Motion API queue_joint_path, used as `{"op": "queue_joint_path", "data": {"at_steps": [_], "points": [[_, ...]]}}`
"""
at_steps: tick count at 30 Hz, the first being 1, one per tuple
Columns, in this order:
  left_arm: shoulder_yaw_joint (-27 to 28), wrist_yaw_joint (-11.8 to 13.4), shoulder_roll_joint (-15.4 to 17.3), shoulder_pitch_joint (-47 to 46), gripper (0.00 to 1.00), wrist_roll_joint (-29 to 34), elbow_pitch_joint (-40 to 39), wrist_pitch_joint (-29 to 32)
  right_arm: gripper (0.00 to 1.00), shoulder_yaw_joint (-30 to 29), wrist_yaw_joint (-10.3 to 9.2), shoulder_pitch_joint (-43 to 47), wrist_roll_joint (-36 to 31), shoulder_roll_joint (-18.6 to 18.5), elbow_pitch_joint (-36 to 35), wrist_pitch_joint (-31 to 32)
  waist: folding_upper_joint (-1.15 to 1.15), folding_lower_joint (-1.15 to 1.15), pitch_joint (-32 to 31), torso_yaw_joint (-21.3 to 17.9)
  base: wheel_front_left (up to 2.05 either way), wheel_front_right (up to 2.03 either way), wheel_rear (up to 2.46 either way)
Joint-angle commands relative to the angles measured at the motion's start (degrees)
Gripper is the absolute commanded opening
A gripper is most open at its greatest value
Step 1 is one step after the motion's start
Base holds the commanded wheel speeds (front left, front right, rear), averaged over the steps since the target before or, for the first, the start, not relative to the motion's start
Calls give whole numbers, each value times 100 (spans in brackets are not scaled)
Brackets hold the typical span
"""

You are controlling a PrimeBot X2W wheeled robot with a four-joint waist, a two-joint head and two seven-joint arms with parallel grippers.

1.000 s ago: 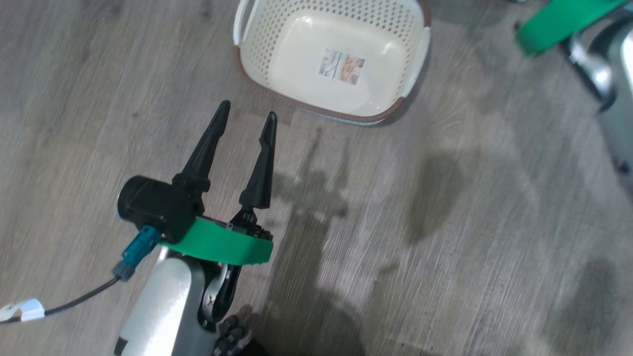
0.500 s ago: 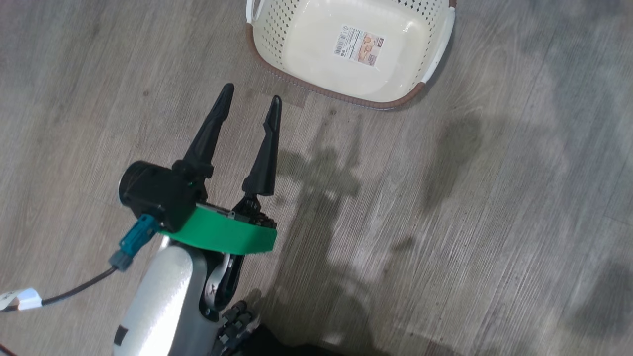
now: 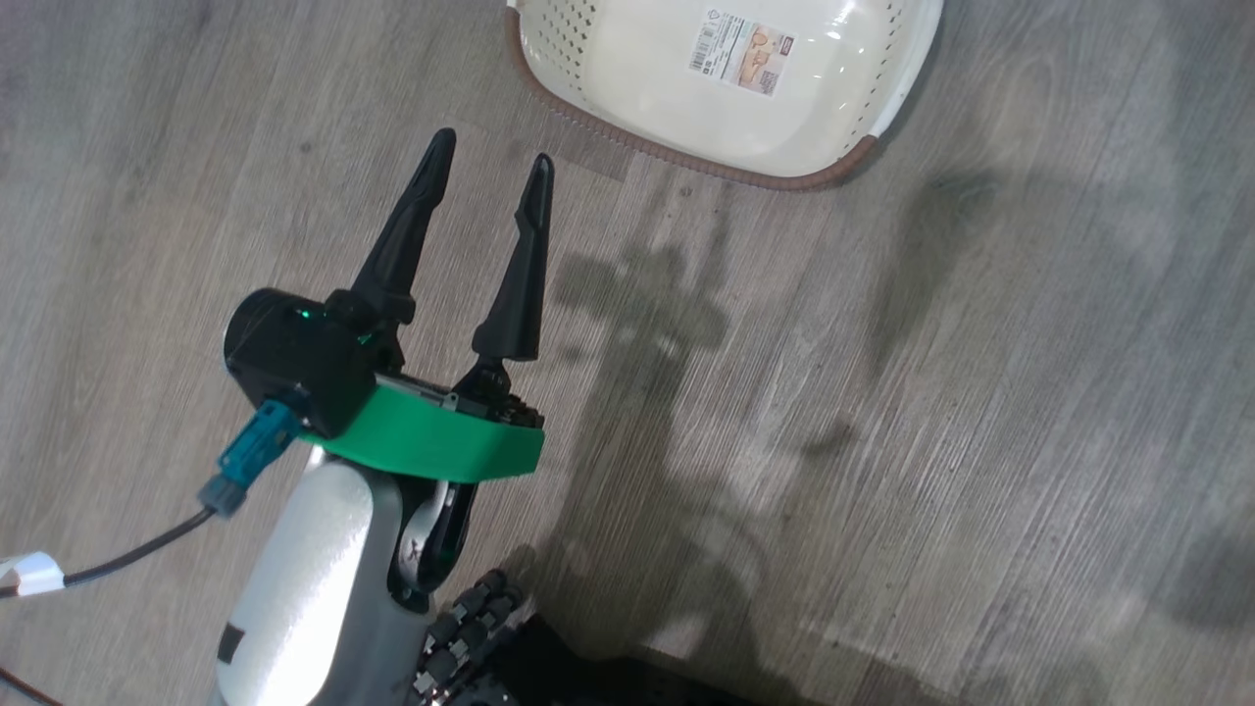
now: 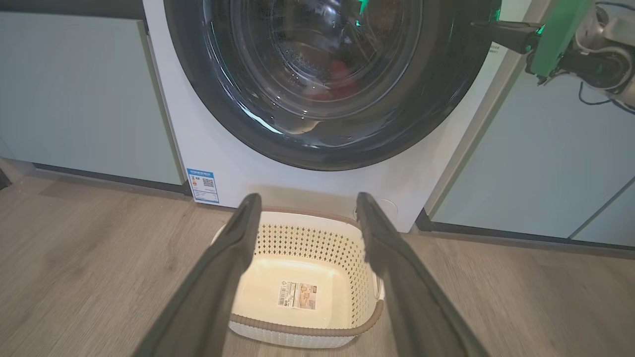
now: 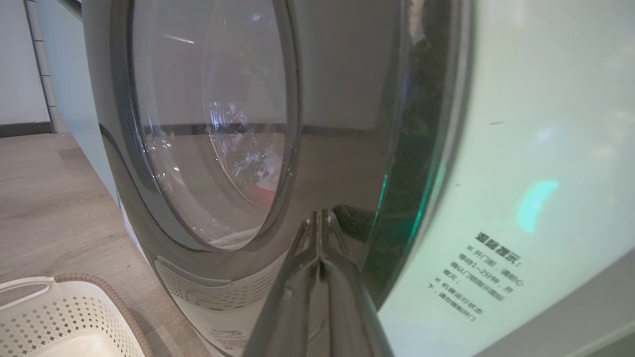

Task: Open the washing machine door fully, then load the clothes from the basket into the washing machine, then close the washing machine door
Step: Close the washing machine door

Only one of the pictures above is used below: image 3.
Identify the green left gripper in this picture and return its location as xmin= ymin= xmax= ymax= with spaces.
xmin=303 ymin=127 xmax=556 ymax=484

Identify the white basket brown rim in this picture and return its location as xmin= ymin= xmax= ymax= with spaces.
xmin=503 ymin=0 xmax=945 ymax=191

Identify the printed basket label sticker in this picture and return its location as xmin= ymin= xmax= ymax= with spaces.
xmin=687 ymin=11 xmax=796 ymax=100

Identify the black cable teal plug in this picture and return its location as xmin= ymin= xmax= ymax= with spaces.
xmin=0 ymin=399 xmax=297 ymax=600

